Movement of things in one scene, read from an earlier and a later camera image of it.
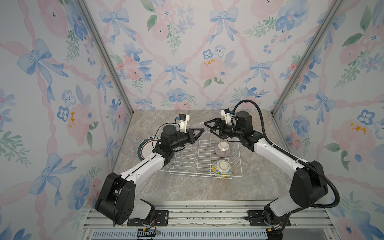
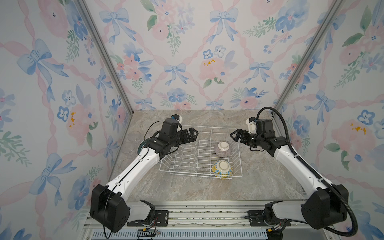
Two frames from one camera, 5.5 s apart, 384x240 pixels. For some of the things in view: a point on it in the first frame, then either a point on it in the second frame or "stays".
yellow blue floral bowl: [222, 169] stays
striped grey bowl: [223, 149] stays
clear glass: [198, 126] -> [126, 162]
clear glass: [134, 136] stays
